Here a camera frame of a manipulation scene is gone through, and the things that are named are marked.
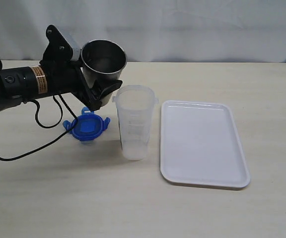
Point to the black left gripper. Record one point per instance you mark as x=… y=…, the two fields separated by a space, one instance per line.
x=66 y=75

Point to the stainless steel cup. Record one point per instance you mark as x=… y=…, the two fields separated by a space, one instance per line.
x=102 y=59

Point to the blue plastic lid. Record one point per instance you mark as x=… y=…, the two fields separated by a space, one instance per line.
x=88 y=127

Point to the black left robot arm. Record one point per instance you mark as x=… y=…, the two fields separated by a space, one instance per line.
x=23 y=84

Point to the clear plastic tall container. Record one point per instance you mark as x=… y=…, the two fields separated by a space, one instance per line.
x=135 y=105

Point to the white rectangular plastic tray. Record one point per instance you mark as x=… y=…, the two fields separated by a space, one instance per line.
x=200 y=146

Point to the white backdrop curtain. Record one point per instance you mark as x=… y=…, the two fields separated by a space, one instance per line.
x=152 y=30

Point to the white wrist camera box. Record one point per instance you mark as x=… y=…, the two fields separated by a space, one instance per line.
x=72 y=43

